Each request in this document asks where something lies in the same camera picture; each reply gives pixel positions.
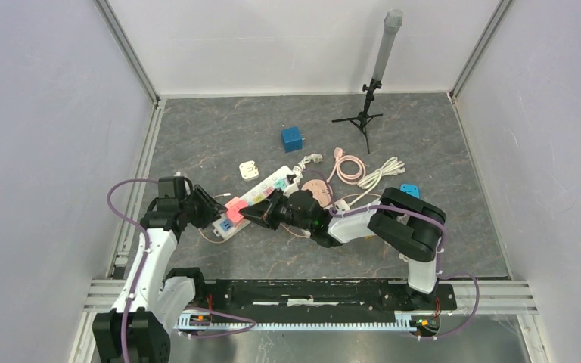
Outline white coiled cable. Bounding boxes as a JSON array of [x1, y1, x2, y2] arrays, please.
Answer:
[[293, 153, 324, 176]]

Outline white adapter plug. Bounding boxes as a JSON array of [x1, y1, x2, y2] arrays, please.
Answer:
[[238, 160, 259, 181]]

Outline white power strip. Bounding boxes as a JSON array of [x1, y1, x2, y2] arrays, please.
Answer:
[[333, 198, 351, 212]]

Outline light blue cube adapter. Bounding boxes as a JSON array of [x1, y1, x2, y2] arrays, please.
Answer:
[[400, 184, 421, 198]]

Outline pink coiled cable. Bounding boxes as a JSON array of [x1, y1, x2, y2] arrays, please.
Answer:
[[326, 147, 368, 185]]

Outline white dock with green inset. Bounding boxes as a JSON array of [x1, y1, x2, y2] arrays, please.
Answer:
[[212, 166, 297, 240]]

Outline white slotted cable duct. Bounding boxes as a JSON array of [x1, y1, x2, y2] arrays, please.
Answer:
[[174, 312, 416, 333]]

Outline coral pink adapter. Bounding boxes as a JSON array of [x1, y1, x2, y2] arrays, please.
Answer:
[[225, 197, 249, 211]]

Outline pink charging cable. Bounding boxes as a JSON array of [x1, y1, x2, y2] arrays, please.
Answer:
[[197, 194, 312, 245]]

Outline white power strip cord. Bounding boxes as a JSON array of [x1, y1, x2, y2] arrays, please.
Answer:
[[348, 156, 407, 207]]

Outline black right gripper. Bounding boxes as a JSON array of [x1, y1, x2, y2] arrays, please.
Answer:
[[241, 188, 313, 232]]

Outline grey microphone on tripod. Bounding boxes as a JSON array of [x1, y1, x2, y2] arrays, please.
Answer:
[[332, 9, 404, 154]]

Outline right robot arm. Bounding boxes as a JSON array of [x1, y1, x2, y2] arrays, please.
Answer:
[[239, 188, 447, 309]]

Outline dark blue cube socket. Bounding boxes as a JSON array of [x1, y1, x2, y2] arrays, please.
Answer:
[[281, 126, 303, 153]]

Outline light pink cube socket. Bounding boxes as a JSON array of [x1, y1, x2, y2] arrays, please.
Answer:
[[226, 208, 244, 228]]

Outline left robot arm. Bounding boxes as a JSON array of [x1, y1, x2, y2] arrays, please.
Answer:
[[92, 175, 226, 362]]

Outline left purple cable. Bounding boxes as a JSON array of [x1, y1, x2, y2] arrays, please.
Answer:
[[107, 178, 257, 363]]

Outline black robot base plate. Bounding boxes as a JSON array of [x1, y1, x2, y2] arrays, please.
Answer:
[[192, 278, 458, 325]]

